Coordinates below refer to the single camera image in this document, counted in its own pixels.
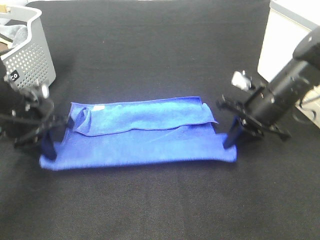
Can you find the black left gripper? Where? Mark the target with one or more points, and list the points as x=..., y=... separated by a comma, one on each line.
x=29, y=123

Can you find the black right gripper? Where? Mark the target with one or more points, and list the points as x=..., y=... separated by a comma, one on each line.
x=245, y=125

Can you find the blue microfibre towel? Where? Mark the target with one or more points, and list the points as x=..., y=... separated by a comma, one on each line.
x=139, y=133

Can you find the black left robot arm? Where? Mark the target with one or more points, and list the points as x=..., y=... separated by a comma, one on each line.
x=11, y=96

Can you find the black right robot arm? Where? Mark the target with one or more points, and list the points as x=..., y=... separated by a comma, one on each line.
x=270, y=102

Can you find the grey perforated laundry basket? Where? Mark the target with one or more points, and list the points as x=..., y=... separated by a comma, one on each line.
x=29, y=63

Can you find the black table cover cloth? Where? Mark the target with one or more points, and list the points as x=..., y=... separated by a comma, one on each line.
x=110, y=51

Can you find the yellow and black cloth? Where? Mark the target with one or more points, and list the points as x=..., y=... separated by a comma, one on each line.
x=5, y=44

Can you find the grey towel in basket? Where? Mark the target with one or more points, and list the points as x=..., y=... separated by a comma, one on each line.
x=13, y=34

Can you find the white plastic storage crate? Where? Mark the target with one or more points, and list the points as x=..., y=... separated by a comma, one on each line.
x=289, y=21

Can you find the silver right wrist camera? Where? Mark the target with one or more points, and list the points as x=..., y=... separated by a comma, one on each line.
x=242, y=81

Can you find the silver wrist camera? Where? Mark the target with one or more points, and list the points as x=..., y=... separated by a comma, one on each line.
x=242, y=81
x=41, y=91

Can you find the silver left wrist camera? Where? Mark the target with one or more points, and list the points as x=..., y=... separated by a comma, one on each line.
x=41, y=91

